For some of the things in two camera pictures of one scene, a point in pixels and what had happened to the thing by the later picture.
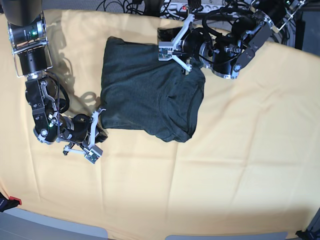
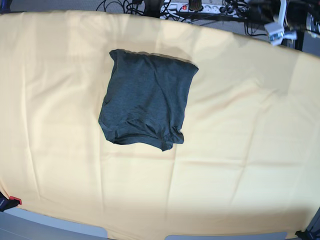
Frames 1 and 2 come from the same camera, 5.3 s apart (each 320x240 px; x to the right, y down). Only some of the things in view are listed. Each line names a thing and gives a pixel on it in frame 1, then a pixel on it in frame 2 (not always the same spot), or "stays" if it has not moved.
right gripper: [195, 44] -> [264, 12]
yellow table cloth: [252, 166] stays
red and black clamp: [6, 204] stays
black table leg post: [300, 25] stays
